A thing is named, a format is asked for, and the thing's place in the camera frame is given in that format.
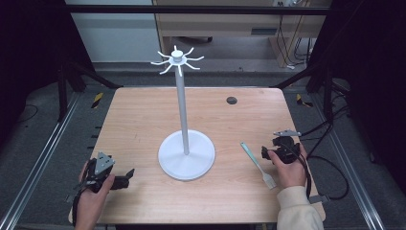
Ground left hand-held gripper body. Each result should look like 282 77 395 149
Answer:
76 150 123 195

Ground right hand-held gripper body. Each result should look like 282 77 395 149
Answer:
269 128 303 166

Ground person's right hand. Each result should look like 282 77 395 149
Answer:
267 143 309 190

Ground person's left hand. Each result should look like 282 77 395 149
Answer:
75 160 116 224

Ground yellow black floor tape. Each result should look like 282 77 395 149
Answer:
295 93 314 108
91 91 105 109

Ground white hook rack stand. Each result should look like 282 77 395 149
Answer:
149 44 216 182

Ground black metal stand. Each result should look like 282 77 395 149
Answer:
273 61 350 124
56 60 124 123

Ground white cabinet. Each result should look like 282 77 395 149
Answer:
64 0 162 63

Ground black floor cables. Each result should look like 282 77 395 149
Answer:
299 89 351 158

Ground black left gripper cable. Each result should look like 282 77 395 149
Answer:
71 186 87 227

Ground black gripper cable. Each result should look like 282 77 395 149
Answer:
71 186 87 227
281 143 350 201

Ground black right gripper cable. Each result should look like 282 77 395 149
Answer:
281 143 350 201

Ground grey metal cable bracket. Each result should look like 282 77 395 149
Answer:
307 195 330 205

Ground aluminium floor rail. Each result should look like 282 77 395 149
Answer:
310 94 387 230
0 92 81 230

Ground bundle of hanging cables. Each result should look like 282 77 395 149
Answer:
276 0 318 71

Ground black horizontal frame bar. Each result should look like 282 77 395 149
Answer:
63 4 333 16

